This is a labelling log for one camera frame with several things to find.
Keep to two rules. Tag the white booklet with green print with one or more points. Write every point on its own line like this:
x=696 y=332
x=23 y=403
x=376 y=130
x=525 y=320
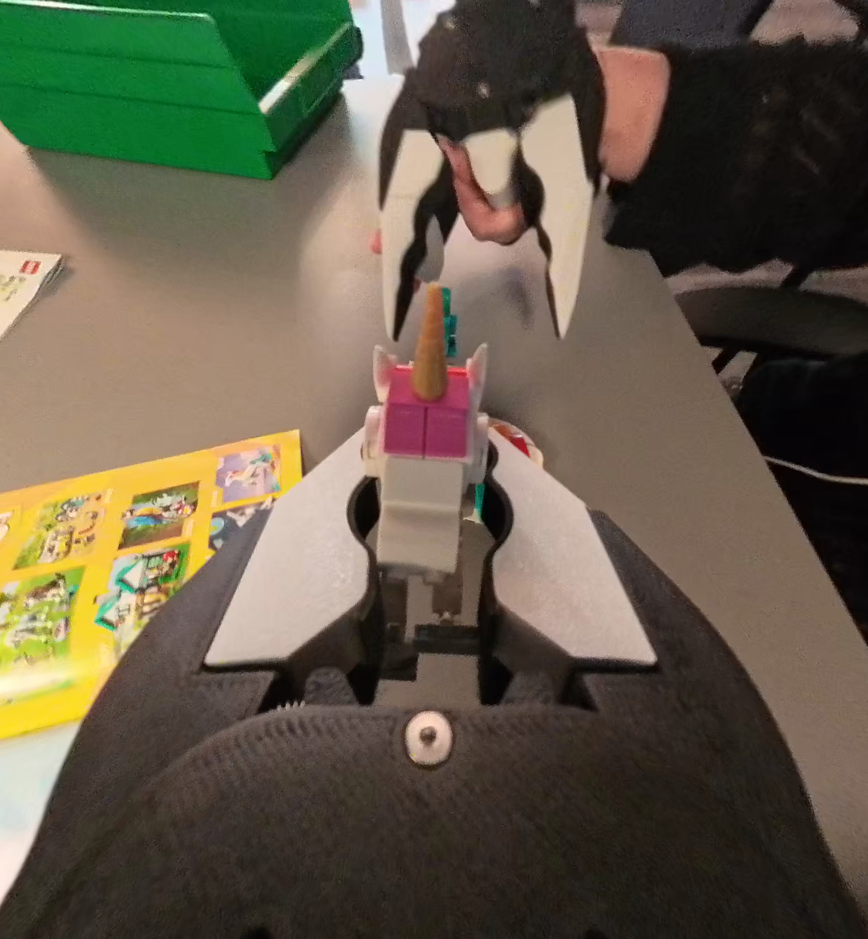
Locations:
x=1 y=308

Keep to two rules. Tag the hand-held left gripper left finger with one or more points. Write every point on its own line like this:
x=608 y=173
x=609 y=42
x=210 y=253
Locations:
x=294 y=587

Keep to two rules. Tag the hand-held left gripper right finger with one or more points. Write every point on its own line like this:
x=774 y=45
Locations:
x=566 y=587

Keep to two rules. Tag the yellow lego instruction booklet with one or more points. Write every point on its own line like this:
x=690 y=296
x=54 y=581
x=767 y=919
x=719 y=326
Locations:
x=111 y=550

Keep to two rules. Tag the white lego unicorn model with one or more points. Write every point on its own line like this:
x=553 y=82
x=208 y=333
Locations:
x=419 y=499

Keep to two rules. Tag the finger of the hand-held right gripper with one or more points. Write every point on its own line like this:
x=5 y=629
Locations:
x=404 y=213
x=569 y=220

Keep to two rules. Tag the person's right hand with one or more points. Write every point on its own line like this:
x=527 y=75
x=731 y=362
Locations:
x=500 y=224

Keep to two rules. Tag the green plastic bin stack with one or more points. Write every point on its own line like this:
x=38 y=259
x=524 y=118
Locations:
x=148 y=81

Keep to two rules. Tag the black office chair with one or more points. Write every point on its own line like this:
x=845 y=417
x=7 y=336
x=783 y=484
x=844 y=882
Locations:
x=778 y=323

